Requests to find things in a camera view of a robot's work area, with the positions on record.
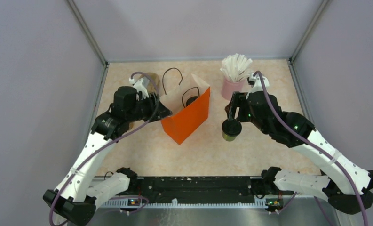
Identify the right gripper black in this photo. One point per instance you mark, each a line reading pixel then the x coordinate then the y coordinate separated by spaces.
pixel 239 99

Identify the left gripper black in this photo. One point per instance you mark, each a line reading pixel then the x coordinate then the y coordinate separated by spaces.
pixel 149 101

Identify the orange paper bag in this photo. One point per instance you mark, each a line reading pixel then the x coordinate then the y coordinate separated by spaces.
pixel 185 120

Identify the black cup lid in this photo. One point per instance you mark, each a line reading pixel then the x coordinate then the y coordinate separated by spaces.
pixel 231 127
pixel 191 100

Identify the green paper cup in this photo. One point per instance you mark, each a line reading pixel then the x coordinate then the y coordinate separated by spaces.
pixel 230 132

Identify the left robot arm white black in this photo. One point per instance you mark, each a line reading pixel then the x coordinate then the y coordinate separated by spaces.
pixel 74 198

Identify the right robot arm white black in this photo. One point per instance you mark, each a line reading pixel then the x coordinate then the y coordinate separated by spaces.
pixel 344 185

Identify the pink straw holder cup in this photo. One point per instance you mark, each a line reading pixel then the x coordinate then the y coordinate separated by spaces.
pixel 229 87

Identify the brown pulp cup carrier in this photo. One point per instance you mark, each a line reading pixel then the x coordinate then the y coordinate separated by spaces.
pixel 151 84

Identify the bundle of white wrapped straws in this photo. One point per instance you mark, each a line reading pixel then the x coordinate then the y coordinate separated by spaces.
pixel 235 66

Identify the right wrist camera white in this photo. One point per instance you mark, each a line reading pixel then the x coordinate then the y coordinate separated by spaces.
pixel 258 82

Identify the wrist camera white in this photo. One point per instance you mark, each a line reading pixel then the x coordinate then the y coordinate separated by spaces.
pixel 141 85
pixel 258 82

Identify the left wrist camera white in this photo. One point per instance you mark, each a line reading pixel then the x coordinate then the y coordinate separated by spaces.
pixel 141 85

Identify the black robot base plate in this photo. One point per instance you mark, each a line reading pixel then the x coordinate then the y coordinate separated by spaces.
pixel 204 190

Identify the white toothed cable rail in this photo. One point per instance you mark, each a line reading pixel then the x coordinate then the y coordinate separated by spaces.
pixel 126 204

